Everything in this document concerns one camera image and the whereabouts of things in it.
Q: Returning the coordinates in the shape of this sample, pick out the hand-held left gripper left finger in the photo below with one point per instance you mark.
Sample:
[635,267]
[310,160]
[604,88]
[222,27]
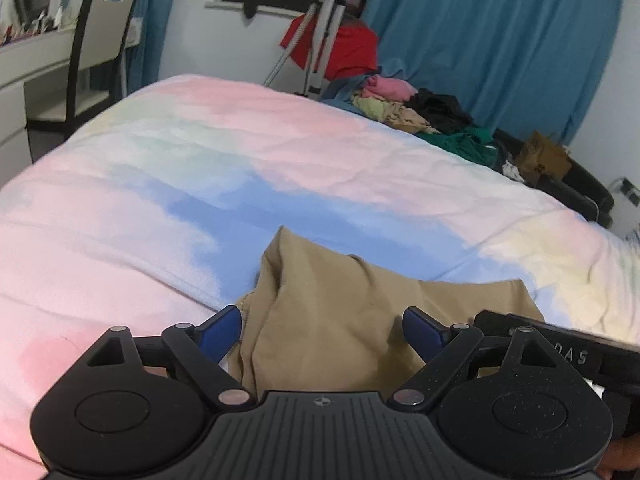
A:
[220,332]

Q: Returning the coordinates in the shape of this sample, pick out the white desk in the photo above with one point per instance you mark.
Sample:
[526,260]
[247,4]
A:
[35,65]

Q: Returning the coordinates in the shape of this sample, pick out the white wall socket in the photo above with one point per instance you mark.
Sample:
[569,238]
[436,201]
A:
[627,191]

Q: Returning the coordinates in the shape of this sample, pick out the camouflage garment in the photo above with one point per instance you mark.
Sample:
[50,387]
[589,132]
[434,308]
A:
[407,119]

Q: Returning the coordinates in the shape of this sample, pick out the yellow-green garment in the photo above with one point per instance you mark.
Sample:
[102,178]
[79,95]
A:
[372,107]

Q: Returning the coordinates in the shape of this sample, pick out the tan pants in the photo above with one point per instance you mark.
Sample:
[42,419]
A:
[325,310]

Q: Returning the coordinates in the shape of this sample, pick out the narrow blue curtain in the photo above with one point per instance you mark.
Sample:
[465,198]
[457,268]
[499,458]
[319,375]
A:
[150,25]

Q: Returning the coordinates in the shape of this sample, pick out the pastel tie-dye blanket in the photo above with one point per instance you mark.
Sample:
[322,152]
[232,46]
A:
[200,160]

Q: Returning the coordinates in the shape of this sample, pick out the green garment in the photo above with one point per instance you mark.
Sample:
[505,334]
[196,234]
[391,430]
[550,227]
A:
[465,145]

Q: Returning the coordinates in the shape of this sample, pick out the grey chair with black frame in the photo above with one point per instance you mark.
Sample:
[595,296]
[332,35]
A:
[102,25]

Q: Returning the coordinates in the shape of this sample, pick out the brown cardboard box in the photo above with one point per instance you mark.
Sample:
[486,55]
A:
[542,157]

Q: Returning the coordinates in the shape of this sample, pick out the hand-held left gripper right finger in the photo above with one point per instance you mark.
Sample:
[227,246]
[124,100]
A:
[425,332]

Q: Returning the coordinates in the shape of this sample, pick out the black garment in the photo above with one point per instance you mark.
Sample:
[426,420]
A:
[440,107]

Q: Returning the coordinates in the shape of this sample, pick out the pink garment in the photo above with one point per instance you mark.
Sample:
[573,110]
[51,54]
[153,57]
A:
[390,87]

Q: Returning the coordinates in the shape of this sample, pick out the silver camera tripod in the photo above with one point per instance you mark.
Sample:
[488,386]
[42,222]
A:
[322,35]

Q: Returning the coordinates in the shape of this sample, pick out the white window sill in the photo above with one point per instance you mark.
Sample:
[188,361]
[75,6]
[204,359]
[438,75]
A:
[280,9]

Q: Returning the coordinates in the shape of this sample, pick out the small white cloth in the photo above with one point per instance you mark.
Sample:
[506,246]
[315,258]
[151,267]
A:
[512,170]

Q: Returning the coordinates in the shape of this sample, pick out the red cloth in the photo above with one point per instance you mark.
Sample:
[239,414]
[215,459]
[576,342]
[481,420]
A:
[352,50]

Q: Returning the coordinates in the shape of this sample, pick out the wide blue curtain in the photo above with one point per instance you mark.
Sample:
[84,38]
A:
[500,40]

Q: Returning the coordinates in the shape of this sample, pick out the black padded seat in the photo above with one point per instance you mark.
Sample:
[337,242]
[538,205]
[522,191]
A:
[580,190]

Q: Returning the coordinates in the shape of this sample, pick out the blue garment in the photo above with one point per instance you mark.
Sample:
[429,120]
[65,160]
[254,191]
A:
[345,90]

